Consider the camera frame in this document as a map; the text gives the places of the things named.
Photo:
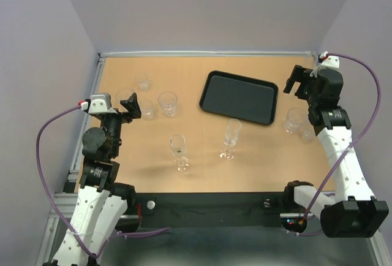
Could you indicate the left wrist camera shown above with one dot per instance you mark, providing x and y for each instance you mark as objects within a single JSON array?
[{"x": 100, "y": 104}]

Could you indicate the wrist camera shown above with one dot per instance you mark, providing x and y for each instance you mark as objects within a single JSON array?
[
  {"x": 100, "y": 104},
  {"x": 325, "y": 61}
]

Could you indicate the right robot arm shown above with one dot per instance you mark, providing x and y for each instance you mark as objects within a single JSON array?
[{"x": 353, "y": 211}]

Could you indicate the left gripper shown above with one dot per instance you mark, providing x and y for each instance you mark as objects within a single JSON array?
[{"x": 133, "y": 106}]

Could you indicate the small shot glass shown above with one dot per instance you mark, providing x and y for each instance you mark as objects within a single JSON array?
[
  {"x": 147, "y": 109},
  {"x": 142, "y": 81}
]

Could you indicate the large faceted tumbler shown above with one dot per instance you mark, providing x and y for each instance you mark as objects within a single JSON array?
[{"x": 168, "y": 103}]

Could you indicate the small glass right near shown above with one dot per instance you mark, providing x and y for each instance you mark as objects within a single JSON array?
[{"x": 307, "y": 134}]

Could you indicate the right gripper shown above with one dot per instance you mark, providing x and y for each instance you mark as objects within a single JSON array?
[{"x": 301, "y": 74}]

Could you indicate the etched stemmed glass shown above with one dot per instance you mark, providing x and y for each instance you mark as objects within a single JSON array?
[{"x": 233, "y": 128}]

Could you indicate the small shot glass far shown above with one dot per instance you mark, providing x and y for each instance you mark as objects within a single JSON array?
[{"x": 142, "y": 81}]

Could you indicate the wide clear cup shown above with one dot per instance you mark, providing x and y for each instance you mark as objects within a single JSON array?
[{"x": 122, "y": 95}]

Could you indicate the faceted tumbler glass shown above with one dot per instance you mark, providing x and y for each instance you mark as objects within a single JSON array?
[{"x": 294, "y": 120}]

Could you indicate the small shot glass near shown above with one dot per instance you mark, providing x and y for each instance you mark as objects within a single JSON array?
[{"x": 147, "y": 109}]

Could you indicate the clear wine glass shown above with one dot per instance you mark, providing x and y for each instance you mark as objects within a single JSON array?
[{"x": 178, "y": 148}]

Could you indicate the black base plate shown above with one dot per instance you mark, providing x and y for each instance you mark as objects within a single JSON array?
[{"x": 200, "y": 210}]

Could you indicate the aluminium table frame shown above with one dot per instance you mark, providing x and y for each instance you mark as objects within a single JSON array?
[{"x": 208, "y": 140}]

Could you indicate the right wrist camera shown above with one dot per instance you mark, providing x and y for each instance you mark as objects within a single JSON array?
[{"x": 325, "y": 61}]

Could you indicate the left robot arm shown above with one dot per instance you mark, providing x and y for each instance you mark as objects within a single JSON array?
[{"x": 100, "y": 200}]

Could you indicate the black plastic tray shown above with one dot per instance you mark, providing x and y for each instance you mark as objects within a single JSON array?
[{"x": 240, "y": 97}]

